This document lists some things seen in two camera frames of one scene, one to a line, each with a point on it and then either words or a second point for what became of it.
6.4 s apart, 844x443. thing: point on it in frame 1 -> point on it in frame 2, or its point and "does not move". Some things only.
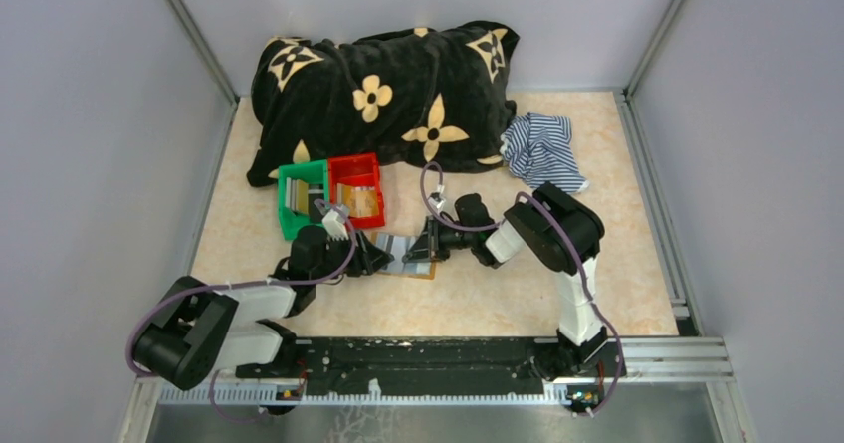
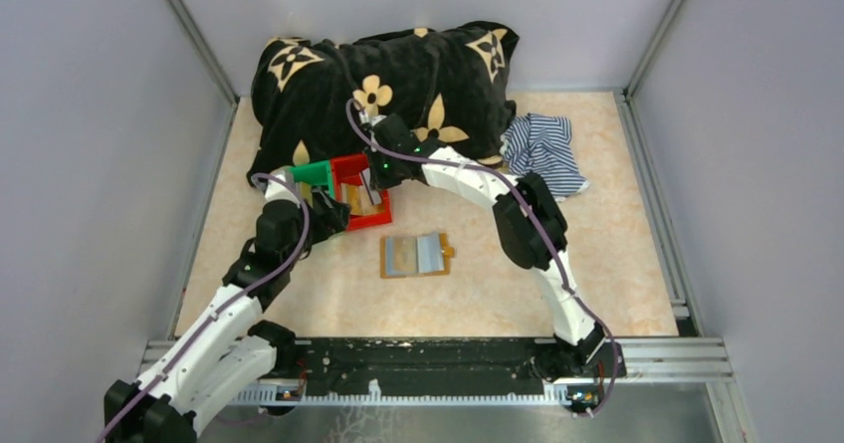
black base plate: (445, 366) does not move
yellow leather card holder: (397, 246) does not move
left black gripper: (366, 259) -> (333, 218)
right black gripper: (428, 247) -> (377, 180)
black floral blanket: (414, 97) does not move
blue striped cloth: (537, 150) does not move
